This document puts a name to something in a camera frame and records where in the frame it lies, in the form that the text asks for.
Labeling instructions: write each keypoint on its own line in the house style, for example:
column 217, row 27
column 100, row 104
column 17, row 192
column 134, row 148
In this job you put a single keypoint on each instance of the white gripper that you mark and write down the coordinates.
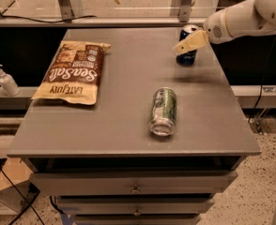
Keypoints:
column 215, row 29

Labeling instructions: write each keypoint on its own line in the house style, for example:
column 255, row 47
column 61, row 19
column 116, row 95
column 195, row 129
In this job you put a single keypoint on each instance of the blue pepsi can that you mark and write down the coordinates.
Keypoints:
column 187, row 59

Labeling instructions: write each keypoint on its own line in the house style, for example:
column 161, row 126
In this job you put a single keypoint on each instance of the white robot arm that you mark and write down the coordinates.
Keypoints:
column 255, row 18

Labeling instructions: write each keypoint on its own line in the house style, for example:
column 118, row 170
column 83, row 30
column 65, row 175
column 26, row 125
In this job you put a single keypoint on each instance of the green soda can lying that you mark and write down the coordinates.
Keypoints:
column 163, row 114

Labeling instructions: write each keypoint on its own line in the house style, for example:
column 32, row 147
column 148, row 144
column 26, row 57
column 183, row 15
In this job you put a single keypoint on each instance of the grey drawer cabinet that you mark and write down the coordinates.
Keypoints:
column 104, row 165

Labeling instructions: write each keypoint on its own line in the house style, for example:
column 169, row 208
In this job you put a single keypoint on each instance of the brown sea salt chips bag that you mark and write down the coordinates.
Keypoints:
column 74, row 74

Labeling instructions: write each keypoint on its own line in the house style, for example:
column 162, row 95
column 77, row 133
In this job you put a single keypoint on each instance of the white pump dispenser bottle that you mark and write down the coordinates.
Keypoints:
column 8, row 83

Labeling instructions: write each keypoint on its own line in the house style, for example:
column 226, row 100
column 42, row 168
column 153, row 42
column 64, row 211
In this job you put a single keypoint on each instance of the cardboard box on floor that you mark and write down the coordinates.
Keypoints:
column 14, row 186

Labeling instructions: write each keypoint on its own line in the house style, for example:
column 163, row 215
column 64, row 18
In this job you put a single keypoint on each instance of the grey metal bracket right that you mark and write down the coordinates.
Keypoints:
column 184, row 10

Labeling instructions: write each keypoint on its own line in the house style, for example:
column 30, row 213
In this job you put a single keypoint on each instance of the grey metal bracket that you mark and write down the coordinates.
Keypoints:
column 184, row 10
column 65, row 9

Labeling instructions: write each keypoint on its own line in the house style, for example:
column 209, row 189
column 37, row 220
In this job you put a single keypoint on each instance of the grey metal bracket left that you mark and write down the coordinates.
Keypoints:
column 65, row 9

